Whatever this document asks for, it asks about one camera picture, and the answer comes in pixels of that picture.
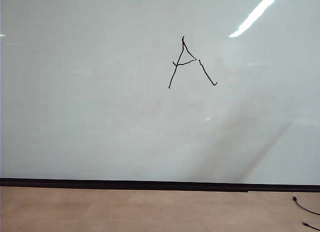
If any white glass whiteboard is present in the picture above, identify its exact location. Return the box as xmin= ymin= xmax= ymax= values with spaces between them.
xmin=0 ymin=0 xmax=320 ymax=186

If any black cable with plug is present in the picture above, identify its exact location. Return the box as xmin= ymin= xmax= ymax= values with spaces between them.
xmin=292 ymin=192 xmax=320 ymax=216

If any black cable with grey connector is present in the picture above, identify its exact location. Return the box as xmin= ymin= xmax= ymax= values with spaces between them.
xmin=302 ymin=220 xmax=320 ymax=231

